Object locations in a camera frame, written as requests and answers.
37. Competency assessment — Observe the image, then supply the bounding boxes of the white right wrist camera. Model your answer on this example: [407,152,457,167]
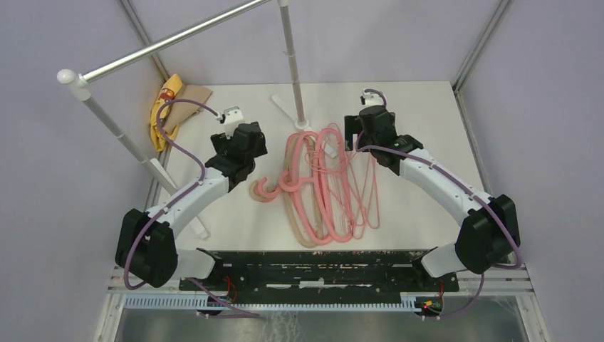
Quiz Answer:
[360,92,383,107]

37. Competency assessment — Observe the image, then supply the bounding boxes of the grey right rack post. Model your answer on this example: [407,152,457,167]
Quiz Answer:
[277,0,307,121]

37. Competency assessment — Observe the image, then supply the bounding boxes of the white slotted cable duct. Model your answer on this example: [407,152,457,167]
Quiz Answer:
[123,293,426,314]

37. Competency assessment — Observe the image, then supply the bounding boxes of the yellow patterned cloth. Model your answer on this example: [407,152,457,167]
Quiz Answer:
[149,74,184,152]

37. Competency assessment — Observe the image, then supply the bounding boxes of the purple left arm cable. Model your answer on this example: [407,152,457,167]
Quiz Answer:
[123,98,223,291]

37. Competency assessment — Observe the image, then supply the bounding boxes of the pink plastic hanger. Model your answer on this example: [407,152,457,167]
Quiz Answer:
[278,127,355,248]
[299,146,336,245]

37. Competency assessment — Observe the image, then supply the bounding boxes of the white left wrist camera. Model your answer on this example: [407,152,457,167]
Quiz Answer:
[219,106,244,139]

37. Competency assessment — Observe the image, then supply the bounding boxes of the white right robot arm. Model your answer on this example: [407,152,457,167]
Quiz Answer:
[344,105,521,291]

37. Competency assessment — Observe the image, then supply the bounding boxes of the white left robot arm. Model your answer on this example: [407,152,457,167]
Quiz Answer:
[115,122,267,290]

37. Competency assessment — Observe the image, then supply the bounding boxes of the white left rack post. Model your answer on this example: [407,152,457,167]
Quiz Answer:
[57,69,209,240]

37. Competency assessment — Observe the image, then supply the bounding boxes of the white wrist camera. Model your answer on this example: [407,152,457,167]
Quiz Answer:
[219,106,244,139]
[360,92,383,107]

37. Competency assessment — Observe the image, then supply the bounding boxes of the beige cloth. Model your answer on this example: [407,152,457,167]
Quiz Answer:
[162,85,212,135]

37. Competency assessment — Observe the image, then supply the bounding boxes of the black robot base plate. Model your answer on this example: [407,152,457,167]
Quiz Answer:
[200,250,459,304]

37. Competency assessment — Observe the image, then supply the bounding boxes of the silver horizontal rack rail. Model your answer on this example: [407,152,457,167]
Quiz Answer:
[80,0,269,84]

